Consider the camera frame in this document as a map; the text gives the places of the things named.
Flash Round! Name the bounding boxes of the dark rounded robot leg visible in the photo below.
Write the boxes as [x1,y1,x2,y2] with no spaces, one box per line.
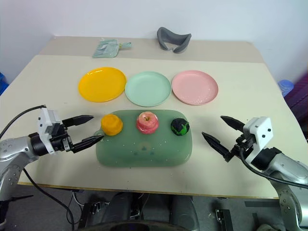
[101,192,135,226]
[169,195,199,228]

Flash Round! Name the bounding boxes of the pink apple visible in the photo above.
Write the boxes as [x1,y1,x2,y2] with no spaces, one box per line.
[136,111,160,135]

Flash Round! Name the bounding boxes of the pink plate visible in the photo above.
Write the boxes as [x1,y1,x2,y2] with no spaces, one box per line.
[171,70,219,106]

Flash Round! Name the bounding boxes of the purple fabric object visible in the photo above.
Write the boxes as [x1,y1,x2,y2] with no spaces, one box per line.
[283,72,308,142]

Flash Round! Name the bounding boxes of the yellow plate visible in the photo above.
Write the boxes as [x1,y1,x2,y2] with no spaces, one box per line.
[77,67,128,103]

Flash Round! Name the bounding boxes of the grey curved foam cushion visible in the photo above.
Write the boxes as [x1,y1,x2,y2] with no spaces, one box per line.
[157,26,192,54]

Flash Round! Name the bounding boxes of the dark green avocado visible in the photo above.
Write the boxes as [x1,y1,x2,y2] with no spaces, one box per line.
[170,118,191,137]

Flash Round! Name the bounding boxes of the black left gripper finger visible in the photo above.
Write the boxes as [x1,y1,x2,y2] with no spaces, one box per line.
[62,115,95,128]
[71,135,104,154]

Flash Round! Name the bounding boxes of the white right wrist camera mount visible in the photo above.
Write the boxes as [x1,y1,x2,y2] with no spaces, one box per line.
[243,116,273,165]

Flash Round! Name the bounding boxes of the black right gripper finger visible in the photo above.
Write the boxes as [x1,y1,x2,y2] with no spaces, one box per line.
[201,131,233,163]
[220,115,245,132]

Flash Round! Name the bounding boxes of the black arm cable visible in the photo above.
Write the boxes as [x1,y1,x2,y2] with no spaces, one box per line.
[0,104,47,140]
[239,147,308,190]

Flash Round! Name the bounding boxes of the orange fruit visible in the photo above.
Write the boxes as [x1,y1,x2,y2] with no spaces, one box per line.
[101,114,124,136]

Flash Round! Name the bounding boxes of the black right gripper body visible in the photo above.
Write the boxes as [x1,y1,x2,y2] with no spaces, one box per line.
[231,134,253,158]

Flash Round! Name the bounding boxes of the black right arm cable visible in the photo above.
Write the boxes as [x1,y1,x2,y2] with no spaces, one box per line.
[239,147,308,190]

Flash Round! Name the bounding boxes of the green plastic pouch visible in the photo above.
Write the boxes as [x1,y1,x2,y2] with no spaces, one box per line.
[91,39,132,59]

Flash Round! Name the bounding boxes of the translucent green tray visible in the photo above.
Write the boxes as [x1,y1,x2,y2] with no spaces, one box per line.
[93,109,194,168]

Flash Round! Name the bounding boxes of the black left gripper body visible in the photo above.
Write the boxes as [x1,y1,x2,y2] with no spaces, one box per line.
[50,123,74,153]

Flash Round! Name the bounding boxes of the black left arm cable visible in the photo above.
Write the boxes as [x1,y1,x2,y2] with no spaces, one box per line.
[0,104,47,140]

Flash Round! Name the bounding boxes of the blue crate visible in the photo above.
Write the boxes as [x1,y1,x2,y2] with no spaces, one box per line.
[0,72,10,97]

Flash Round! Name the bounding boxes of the blue water bottle cap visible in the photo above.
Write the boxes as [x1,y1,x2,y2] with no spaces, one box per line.
[277,79,295,98]

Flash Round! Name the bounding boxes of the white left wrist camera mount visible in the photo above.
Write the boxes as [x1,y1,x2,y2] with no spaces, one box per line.
[37,107,62,154]

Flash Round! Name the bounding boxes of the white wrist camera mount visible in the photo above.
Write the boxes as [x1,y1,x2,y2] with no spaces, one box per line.
[37,107,62,154]
[243,116,273,165]

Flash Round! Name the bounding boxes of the green plate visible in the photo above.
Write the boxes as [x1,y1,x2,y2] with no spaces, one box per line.
[124,70,172,107]

